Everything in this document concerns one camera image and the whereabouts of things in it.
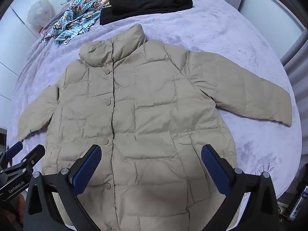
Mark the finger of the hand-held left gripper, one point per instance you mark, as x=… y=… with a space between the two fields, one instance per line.
x=35 y=154
x=15 y=148

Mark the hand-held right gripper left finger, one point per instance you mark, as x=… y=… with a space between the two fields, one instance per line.
x=89 y=168

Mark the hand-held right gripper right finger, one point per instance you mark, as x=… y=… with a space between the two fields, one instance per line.
x=214 y=170

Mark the beige puffer jacket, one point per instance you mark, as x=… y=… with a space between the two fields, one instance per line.
x=156 y=125

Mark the blue printed box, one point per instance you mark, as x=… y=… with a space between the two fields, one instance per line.
x=299 y=202

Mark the white wardrobe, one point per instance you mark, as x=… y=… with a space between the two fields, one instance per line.
x=12 y=53

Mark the lavender bed blanket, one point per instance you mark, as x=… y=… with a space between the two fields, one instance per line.
x=216 y=41

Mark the blue monkey print garment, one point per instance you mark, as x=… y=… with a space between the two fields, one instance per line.
x=72 y=21

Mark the black folded garment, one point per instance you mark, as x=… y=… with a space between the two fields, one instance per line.
x=144 y=4

